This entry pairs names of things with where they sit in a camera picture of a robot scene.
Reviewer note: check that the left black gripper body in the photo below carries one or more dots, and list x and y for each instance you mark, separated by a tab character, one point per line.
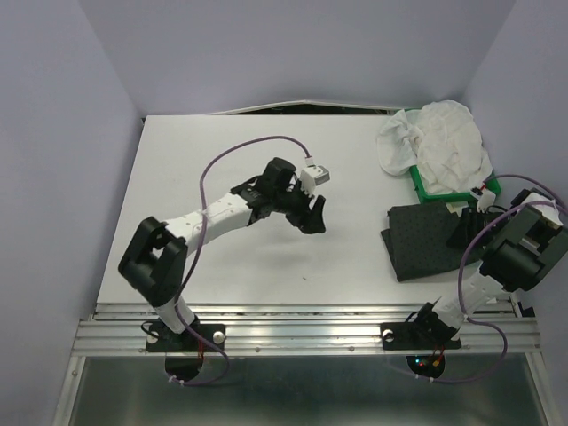
295	204

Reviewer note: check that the dark grey dotted skirt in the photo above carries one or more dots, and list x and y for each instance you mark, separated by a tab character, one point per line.
416	240

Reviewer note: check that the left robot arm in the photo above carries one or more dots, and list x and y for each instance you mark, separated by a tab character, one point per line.
154	261

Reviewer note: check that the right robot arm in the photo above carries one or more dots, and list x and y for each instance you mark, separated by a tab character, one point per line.
529	240

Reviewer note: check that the white skirt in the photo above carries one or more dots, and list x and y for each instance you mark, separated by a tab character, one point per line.
442	141

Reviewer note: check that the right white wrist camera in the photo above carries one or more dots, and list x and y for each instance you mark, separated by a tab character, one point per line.
485	198

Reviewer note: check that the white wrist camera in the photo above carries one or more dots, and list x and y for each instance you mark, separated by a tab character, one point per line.
311	177
485	198

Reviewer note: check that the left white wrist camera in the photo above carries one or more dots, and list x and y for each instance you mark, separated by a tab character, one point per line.
311	177

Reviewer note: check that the aluminium rail frame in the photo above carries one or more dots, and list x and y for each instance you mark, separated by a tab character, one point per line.
307	354

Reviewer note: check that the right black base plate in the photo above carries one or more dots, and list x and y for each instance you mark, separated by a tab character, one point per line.
406	336

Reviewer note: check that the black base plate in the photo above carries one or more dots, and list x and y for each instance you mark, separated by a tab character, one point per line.
406	336
160	339

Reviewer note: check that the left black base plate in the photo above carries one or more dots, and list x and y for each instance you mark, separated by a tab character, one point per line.
160	339

